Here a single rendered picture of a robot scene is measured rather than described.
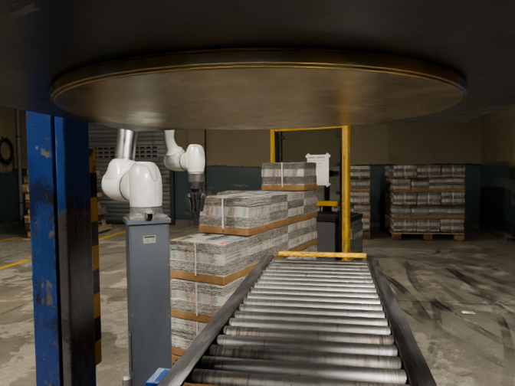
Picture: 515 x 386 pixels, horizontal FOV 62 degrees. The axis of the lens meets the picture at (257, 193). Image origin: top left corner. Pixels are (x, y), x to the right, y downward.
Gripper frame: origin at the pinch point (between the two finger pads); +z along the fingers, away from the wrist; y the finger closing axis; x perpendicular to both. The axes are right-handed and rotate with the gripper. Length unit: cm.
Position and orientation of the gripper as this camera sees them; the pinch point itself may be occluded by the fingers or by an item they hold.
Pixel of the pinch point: (196, 218)
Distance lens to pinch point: 244.5
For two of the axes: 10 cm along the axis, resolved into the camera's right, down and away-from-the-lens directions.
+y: -8.8, -0.2, 4.7
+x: -4.7, 0.5, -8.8
